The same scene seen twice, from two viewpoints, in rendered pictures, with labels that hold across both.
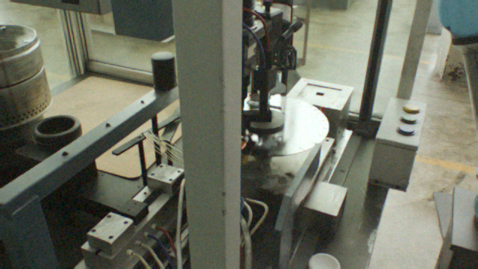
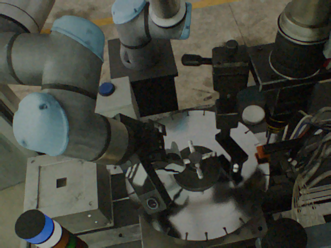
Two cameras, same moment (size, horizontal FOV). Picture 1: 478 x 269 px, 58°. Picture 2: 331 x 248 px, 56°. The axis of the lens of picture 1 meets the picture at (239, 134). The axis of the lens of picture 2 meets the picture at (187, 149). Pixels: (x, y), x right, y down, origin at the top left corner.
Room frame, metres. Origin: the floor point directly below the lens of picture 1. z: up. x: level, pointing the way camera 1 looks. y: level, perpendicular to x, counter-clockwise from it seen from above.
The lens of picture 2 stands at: (1.14, 0.21, 1.60)
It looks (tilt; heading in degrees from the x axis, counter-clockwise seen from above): 60 degrees down; 241
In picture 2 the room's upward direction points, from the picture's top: 8 degrees counter-clockwise
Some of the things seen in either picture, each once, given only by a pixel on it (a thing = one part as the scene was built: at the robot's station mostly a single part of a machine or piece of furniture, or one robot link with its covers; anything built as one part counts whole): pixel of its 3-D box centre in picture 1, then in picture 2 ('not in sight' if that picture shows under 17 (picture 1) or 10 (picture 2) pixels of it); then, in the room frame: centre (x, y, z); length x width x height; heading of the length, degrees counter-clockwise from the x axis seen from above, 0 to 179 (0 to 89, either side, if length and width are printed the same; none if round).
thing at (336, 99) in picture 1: (317, 113); (72, 193); (1.25, -0.26, 0.82); 0.18 x 0.18 x 0.15; 65
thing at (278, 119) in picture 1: (264, 116); (195, 165); (0.97, -0.06, 0.96); 0.11 x 0.11 x 0.03
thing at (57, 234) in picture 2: not in sight; (44, 232); (1.27, -0.05, 1.11); 0.05 x 0.04 x 0.03; 65
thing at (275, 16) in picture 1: (266, 46); (228, 89); (0.89, -0.06, 1.17); 0.06 x 0.05 x 0.20; 146
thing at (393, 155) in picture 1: (398, 141); (91, 113); (1.09, -0.47, 0.82); 0.28 x 0.11 x 0.15; 155
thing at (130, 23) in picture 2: not in sight; (133, 18); (0.80, -0.66, 0.91); 0.13 x 0.12 x 0.14; 137
